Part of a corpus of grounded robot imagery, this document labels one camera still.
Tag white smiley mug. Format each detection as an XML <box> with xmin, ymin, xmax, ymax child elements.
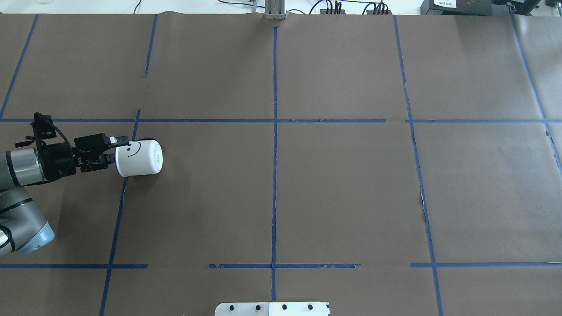
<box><xmin>115</xmin><ymin>139</ymin><xmax>163</xmax><ymax>178</ymax></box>

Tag black box device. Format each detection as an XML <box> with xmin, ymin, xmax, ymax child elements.
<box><xmin>420</xmin><ymin>0</ymin><xmax>493</xmax><ymax>16</ymax></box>

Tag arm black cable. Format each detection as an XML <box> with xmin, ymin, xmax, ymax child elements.
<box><xmin>42</xmin><ymin>115</ymin><xmax>73</xmax><ymax>150</ymax></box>

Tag aluminium frame post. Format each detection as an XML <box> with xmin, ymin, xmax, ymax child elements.
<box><xmin>264</xmin><ymin>0</ymin><xmax>286</xmax><ymax>20</ymax></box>

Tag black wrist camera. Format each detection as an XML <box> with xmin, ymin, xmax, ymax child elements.
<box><xmin>14</xmin><ymin>112</ymin><xmax>57</xmax><ymax>150</ymax></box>

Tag white pillar with base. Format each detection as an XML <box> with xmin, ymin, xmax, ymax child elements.
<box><xmin>214</xmin><ymin>302</ymin><xmax>331</xmax><ymax>316</ymax></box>

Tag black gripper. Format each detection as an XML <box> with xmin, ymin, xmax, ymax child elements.
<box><xmin>40</xmin><ymin>133</ymin><xmax>129</xmax><ymax>181</ymax></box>

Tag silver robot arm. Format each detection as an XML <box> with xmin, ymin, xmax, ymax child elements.
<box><xmin>0</xmin><ymin>133</ymin><xmax>130</xmax><ymax>257</ymax></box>

